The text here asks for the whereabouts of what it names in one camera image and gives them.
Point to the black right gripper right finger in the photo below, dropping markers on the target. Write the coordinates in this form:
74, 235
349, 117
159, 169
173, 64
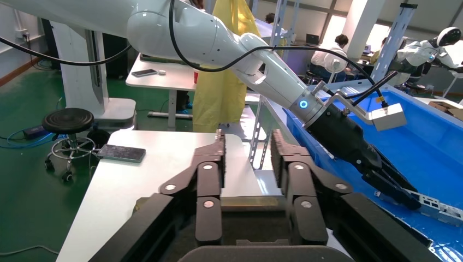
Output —
304, 188

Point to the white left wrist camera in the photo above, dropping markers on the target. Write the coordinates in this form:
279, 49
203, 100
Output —
389, 117

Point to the silver perforated metal part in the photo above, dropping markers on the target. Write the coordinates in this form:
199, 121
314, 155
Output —
437, 209

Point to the white wheeled humanoid robot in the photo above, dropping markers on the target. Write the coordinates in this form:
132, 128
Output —
419, 52

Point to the white work desk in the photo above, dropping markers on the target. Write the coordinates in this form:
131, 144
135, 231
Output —
423, 99

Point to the white table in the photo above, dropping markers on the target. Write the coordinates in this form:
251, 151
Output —
144, 180

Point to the open flat cardboard box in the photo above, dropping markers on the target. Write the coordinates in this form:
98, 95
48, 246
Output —
448, 108

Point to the white column pedestal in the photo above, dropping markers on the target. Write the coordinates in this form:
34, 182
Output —
79, 72

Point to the grey smartphone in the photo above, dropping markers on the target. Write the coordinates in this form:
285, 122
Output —
144, 72

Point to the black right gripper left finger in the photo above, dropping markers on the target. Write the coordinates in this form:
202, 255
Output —
208, 180

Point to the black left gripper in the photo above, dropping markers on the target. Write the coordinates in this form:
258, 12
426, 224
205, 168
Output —
340, 137

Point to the white standing fan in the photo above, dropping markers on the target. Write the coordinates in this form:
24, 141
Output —
334, 65

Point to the seated person white shirt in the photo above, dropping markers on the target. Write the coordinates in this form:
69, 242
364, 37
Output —
325, 54

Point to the black power adapter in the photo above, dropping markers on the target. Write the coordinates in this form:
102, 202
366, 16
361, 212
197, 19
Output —
34, 132

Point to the black round stool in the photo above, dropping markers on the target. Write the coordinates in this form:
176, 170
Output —
68, 121

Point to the black laptop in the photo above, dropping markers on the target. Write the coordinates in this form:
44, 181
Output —
312, 39

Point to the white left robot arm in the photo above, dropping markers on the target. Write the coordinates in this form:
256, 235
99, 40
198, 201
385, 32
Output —
162, 25

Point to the person in yellow gown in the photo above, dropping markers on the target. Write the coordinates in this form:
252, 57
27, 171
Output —
217, 97

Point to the blue plastic bin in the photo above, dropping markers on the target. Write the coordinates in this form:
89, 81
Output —
427, 155

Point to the dark smartphone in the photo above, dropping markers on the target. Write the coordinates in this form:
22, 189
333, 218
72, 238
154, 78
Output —
121, 153

